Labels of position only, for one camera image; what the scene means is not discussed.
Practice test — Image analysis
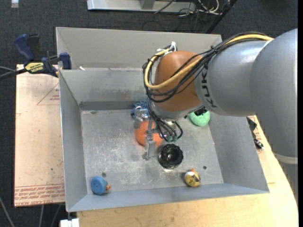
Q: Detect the grey metal bin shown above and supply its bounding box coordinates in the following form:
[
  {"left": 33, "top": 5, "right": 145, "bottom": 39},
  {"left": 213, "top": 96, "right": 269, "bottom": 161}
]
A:
[{"left": 55, "top": 26, "right": 270, "bottom": 212}]

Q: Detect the black ribbed round lid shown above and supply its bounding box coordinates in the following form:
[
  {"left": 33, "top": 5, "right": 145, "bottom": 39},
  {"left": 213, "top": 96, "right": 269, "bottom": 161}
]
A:
[{"left": 158, "top": 143, "right": 184, "bottom": 170}]

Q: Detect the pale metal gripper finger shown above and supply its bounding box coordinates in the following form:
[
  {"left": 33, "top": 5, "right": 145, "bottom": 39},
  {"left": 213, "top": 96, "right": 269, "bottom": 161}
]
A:
[
  {"left": 143, "top": 120, "right": 157, "bottom": 161},
  {"left": 133, "top": 108, "right": 150, "bottom": 129}
]

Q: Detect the blue cloth toy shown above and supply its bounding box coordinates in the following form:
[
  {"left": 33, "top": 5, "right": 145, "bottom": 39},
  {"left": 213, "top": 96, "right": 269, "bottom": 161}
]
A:
[{"left": 130, "top": 101, "right": 150, "bottom": 118}]

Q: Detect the yellow round toy bird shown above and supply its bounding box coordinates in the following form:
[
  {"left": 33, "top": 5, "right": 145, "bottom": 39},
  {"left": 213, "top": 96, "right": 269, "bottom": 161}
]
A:
[{"left": 184, "top": 168, "right": 202, "bottom": 188}]

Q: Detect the green foam ball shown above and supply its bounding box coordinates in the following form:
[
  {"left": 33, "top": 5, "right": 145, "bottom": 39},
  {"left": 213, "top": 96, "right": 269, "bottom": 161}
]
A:
[{"left": 188, "top": 110, "right": 211, "bottom": 127}]

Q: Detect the orange foam ball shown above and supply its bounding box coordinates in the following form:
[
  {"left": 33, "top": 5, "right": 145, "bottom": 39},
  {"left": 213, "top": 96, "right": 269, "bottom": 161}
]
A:
[{"left": 134, "top": 120, "right": 164, "bottom": 148}]

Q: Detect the brown cardboard board, red print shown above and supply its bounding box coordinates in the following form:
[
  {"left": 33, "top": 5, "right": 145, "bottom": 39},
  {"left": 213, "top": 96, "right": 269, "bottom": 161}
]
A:
[{"left": 14, "top": 64, "right": 66, "bottom": 208}]

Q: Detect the blue round toy, orange tip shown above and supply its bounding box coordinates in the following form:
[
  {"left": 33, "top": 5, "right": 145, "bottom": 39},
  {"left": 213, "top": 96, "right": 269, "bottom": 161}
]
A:
[{"left": 90, "top": 175, "right": 111, "bottom": 196}]

